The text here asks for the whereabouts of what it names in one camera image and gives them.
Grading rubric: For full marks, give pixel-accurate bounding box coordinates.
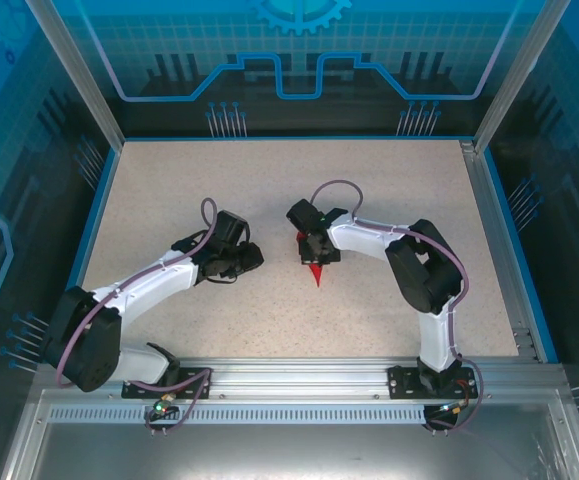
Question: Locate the red cloth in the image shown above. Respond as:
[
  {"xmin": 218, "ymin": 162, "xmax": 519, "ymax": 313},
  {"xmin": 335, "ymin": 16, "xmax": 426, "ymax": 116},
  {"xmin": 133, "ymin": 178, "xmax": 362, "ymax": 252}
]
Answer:
[{"xmin": 294, "ymin": 230, "xmax": 328, "ymax": 290}]

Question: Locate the aluminium front beam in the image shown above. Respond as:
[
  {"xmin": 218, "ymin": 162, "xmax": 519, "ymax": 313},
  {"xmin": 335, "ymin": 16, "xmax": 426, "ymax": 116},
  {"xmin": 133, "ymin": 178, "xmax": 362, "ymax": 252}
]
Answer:
[{"xmin": 33, "ymin": 357, "xmax": 570, "ymax": 401}]

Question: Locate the blue table edge strip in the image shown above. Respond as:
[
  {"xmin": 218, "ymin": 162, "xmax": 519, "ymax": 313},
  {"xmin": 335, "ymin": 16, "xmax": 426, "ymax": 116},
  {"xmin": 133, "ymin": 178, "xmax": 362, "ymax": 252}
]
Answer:
[
  {"xmin": 483, "ymin": 149, "xmax": 560, "ymax": 364},
  {"xmin": 43, "ymin": 147, "xmax": 123, "ymax": 364}
]

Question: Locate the brushed metal shelf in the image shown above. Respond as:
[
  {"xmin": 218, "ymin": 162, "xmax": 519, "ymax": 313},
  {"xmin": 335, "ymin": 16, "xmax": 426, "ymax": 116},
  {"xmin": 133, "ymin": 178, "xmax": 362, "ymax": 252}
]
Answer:
[{"xmin": 0, "ymin": 389, "xmax": 579, "ymax": 480}]

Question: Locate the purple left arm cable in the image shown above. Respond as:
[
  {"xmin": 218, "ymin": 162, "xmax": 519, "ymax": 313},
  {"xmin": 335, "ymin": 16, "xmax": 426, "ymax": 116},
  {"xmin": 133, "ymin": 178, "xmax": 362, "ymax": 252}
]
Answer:
[{"xmin": 56, "ymin": 197, "xmax": 220, "ymax": 436}]

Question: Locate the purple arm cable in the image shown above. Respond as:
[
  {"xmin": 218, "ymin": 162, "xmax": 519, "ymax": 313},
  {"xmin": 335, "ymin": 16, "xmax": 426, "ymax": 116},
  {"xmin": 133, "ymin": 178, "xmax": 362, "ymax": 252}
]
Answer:
[
  {"xmin": 311, "ymin": 178, "xmax": 488, "ymax": 434},
  {"xmin": 56, "ymin": 197, "xmax": 220, "ymax": 436}
]

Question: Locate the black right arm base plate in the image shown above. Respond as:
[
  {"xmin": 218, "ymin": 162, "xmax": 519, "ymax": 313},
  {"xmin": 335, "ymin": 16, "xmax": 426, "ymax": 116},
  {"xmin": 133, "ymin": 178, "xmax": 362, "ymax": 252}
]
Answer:
[{"xmin": 387, "ymin": 364, "xmax": 480, "ymax": 401}]

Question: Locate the slotted grey cable duct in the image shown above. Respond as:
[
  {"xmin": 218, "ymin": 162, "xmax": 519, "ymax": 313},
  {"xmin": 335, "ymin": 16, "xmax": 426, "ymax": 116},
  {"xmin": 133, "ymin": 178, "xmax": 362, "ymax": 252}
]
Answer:
[{"xmin": 47, "ymin": 405, "xmax": 470, "ymax": 426}]

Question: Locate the cable connector with green light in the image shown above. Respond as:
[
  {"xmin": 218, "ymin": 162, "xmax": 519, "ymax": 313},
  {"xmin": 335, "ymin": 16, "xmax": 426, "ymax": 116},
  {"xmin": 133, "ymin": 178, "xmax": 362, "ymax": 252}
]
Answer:
[{"xmin": 151, "ymin": 392, "xmax": 178, "ymax": 416}]

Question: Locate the aluminium side rail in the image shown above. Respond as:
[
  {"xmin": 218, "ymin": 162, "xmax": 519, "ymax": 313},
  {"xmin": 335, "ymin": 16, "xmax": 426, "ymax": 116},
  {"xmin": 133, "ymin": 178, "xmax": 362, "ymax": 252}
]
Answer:
[{"xmin": 461, "ymin": 141, "xmax": 543, "ymax": 364}]

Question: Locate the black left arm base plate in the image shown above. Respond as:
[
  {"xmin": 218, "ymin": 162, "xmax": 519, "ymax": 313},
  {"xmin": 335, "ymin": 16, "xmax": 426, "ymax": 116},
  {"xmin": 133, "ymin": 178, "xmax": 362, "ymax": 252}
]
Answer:
[{"xmin": 121, "ymin": 366, "xmax": 214, "ymax": 401}]

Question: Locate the cable connector with orange tag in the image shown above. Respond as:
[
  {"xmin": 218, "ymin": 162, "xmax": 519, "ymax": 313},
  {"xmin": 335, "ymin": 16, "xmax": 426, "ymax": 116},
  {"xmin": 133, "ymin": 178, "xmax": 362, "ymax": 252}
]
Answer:
[{"xmin": 436, "ymin": 399, "xmax": 470, "ymax": 416}]

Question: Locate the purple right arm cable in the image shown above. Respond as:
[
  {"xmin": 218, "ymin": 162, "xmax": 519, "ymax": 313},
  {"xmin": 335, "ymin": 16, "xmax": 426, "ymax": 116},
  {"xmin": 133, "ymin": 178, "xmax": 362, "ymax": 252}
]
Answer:
[{"xmin": 311, "ymin": 178, "xmax": 488, "ymax": 434}]

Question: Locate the aluminium frame post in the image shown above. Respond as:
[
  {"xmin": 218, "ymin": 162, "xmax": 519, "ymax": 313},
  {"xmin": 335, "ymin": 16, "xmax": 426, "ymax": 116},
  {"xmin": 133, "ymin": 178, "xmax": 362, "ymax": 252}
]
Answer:
[
  {"xmin": 473, "ymin": 0, "xmax": 565, "ymax": 154},
  {"xmin": 23, "ymin": 0, "xmax": 125, "ymax": 151}
]

